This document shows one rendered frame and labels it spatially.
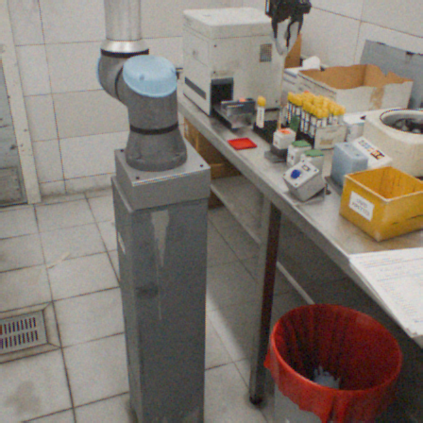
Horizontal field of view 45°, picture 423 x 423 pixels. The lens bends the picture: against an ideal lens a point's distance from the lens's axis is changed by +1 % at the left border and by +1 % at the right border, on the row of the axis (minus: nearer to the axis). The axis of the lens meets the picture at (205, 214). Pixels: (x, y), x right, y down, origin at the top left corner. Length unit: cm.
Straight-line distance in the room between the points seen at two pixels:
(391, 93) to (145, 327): 103
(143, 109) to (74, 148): 198
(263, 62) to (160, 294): 87
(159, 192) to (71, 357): 106
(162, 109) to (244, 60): 66
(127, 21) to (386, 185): 70
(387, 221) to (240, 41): 87
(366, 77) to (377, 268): 106
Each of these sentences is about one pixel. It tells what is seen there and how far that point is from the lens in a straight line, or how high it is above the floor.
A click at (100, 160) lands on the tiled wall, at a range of 317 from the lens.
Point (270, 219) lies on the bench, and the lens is 142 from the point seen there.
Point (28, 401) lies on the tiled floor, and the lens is 200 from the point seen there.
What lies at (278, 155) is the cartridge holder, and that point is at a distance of 145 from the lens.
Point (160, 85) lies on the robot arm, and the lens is 115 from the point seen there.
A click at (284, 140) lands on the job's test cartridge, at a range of 145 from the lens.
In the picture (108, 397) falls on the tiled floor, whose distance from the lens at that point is 195.
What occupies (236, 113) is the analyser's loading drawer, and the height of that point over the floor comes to 92.
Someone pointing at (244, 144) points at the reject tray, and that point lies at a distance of 155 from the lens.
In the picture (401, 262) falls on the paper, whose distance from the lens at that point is 107.
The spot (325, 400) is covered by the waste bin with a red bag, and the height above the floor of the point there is 40.
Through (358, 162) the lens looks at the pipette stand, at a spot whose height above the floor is 96.
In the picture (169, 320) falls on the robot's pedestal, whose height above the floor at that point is 51.
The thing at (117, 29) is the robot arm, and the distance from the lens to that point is 126.
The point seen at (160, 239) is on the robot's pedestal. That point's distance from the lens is 126.
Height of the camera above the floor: 146
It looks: 30 degrees down
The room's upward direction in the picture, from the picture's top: 1 degrees clockwise
